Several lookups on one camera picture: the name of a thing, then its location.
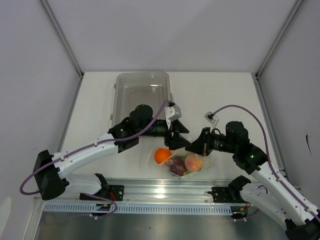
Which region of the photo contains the peach fruit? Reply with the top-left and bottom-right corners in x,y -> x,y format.
188,154 -> 204,173

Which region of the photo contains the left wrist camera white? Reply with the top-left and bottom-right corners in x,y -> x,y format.
164,101 -> 182,127

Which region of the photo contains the aluminium frame post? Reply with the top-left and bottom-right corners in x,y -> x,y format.
255,0 -> 307,81
38,0 -> 85,79

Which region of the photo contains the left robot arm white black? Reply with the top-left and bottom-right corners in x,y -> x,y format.
33,102 -> 190,201

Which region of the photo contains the orange fruit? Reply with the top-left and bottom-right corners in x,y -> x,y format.
153,148 -> 172,165

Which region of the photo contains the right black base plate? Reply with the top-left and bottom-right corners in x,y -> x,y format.
207,186 -> 247,204

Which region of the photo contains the right aluminium frame post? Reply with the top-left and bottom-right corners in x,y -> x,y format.
255,0 -> 307,81

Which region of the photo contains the clear grey plastic bin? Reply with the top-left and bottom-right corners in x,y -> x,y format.
111,72 -> 171,126

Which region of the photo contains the aluminium rail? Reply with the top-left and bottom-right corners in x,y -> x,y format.
34,173 -> 251,203

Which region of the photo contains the dark red apple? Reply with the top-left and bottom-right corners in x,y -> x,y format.
168,157 -> 187,177

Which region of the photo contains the slotted cable duct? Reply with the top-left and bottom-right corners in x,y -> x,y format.
43,202 -> 233,216

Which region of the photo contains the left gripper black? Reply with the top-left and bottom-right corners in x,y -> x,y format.
137,118 -> 192,150

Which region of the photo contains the left aluminium frame post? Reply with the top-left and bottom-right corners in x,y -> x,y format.
38,0 -> 85,79

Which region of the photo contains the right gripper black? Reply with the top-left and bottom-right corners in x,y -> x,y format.
185,127 -> 237,157

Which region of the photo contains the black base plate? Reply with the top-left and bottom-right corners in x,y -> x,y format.
79,185 -> 125,202
207,186 -> 247,204

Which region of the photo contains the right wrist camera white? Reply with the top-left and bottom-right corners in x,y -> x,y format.
204,111 -> 220,131

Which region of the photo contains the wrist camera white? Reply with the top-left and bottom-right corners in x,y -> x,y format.
204,111 -> 220,131
164,101 -> 182,127

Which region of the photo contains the green lettuce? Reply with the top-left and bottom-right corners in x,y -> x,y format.
180,155 -> 194,173

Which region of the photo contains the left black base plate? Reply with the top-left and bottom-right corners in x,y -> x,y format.
79,185 -> 125,202

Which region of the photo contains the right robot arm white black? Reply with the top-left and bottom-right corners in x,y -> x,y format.
185,121 -> 320,240

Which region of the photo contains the clear zip top bag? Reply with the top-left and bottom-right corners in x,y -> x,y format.
146,147 -> 214,179

